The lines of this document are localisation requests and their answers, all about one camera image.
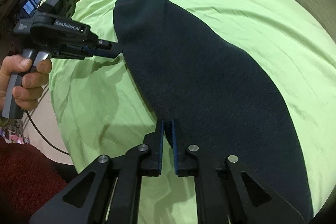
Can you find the green bed sheet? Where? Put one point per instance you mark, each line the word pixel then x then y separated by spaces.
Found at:
pixel 100 110

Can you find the person's left hand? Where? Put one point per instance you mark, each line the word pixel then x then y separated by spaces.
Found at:
pixel 27 95

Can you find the red sleeve forearm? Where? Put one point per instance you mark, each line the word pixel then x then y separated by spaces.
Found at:
pixel 28 181

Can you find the dark navy pants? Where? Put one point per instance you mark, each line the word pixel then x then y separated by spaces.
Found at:
pixel 225 102

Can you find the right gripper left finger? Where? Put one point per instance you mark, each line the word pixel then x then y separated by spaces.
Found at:
pixel 143 160

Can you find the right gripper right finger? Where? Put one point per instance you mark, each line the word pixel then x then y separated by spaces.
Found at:
pixel 191 161

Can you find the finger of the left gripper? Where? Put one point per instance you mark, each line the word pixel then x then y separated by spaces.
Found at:
pixel 104 48

